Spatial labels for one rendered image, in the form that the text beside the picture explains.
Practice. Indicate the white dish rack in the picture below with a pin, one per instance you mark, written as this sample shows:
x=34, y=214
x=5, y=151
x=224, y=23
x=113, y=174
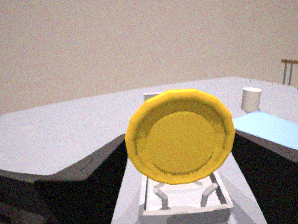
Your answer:
x=203, y=202

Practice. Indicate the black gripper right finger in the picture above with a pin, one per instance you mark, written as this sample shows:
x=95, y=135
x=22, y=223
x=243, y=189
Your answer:
x=271, y=171

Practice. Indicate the yellow plate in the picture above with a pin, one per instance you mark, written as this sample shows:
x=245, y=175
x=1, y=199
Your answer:
x=180, y=136

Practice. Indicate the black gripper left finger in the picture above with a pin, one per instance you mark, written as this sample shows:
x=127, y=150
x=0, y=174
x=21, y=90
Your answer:
x=84, y=193

